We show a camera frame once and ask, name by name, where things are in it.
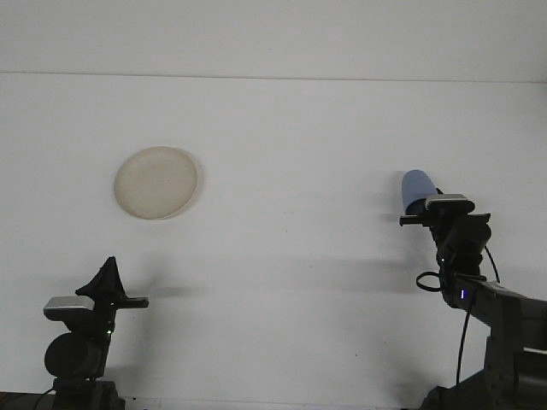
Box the pale blue cup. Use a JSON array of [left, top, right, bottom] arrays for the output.
[[400, 169, 439, 216]]

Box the pale round plate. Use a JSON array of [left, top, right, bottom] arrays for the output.
[[113, 145, 205, 222]]

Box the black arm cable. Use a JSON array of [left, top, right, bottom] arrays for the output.
[[36, 382, 57, 410], [415, 245, 501, 385]]

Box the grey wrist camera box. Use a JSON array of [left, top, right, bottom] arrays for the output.
[[43, 296, 96, 321], [424, 193, 476, 214]]

